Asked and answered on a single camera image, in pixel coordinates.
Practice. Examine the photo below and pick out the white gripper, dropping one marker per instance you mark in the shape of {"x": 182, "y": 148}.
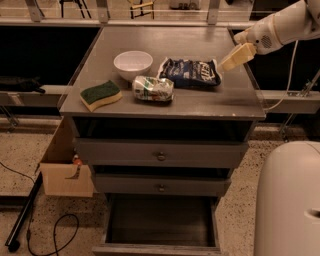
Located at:
{"x": 261, "y": 36}

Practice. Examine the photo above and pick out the blue chip bag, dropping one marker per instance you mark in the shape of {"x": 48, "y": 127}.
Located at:
{"x": 190, "y": 73}

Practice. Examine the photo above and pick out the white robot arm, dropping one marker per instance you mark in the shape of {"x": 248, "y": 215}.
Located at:
{"x": 287, "y": 220}

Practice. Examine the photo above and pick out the grey wooden drawer cabinet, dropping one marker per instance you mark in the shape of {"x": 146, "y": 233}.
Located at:
{"x": 224, "y": 114}

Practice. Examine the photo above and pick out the grey top drawer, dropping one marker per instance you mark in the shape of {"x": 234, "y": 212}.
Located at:
{"x": 160, "y": 153}

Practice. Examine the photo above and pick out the grey middle drawer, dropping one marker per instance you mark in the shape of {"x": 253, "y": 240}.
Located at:
{"x": 160, "y": 185}

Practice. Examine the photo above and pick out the grey open bottom drawer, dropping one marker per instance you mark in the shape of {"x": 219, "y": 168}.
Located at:
{"x": 159, "y": 225}

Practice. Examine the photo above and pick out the white bowl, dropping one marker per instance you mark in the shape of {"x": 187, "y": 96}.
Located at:
{"x": 133, "y": 63}

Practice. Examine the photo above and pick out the green yellow sponge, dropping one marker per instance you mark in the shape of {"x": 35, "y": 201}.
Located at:
{"x": 100, "y": 95}

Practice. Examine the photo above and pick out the orange item in box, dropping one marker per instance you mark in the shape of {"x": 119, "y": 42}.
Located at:
{"x": 77, "y": 160}

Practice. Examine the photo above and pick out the black object on ledge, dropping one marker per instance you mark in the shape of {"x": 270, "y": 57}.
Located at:
{"x": 20, "y": 84}

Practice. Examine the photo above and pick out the cardboard box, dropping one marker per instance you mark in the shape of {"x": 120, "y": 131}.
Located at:
{"x": 60, "y": 176}

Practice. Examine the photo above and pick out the black bar on floor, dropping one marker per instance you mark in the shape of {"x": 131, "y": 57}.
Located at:
{"x": 24, "y": 204}

